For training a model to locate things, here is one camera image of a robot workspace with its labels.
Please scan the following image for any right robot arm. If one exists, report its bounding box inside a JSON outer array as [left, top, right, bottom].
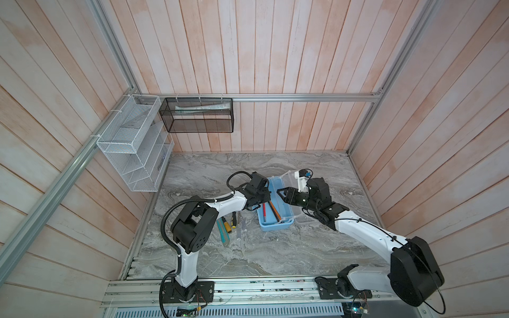
[[277, 178, 445, 307]]

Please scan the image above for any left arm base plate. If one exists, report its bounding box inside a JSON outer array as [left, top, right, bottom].
[[159, 280, 215, 303]]

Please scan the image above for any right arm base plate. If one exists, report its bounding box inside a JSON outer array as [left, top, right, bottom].
[[314, 276, 372, 299]]

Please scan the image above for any white wire mesh shelf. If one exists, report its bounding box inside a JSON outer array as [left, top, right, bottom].
[[97, 95, 174, 192]]

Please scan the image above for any black corrugated cable hose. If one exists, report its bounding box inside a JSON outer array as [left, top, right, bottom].
[[158, 170, 255, 318]]

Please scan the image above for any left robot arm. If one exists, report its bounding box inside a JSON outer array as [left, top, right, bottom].
[[160, 171, 270, 288]]

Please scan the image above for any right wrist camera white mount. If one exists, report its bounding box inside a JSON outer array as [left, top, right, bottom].
[[294, 168, 313, 193]]

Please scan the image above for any teal handled tool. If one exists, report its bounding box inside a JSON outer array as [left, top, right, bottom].
[[217, 219, 230, 247]]

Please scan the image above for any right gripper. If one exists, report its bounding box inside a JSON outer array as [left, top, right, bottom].
[[277, 186, 318, 213]]

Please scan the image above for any black mesh basket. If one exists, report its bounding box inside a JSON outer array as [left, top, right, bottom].
[[159, 97, 235, 134]]

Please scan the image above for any clear handled screwdriver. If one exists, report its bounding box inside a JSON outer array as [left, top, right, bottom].
[[236, 215, 243, 241]]

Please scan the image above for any aluminium front rail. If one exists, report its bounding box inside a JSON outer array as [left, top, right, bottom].
[[100, 273, 430, 309]]

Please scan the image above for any blue plastic tool box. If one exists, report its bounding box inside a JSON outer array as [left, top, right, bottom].
[[257, 170, 298, 232]]

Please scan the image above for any yellow black small screwdriver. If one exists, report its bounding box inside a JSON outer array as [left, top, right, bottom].
[[231, 212, 237, 229]]

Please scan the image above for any yellow handled screwdriver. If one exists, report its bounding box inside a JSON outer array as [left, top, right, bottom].
[[221, 217, 232, 233]]

